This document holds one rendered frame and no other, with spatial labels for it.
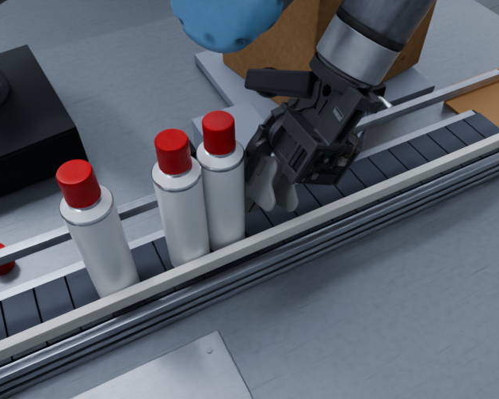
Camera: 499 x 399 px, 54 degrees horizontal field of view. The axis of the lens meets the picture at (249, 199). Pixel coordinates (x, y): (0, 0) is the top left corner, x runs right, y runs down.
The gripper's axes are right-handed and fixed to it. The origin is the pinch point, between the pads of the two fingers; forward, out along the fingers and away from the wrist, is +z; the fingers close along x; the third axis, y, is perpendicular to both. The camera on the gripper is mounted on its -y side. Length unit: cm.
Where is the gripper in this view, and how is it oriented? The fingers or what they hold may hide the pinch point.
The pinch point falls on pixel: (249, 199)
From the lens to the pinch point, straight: 61.7
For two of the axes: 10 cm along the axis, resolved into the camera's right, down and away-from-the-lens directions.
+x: 7.7, 0.2, 6.4
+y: 4.6, 6.7, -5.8
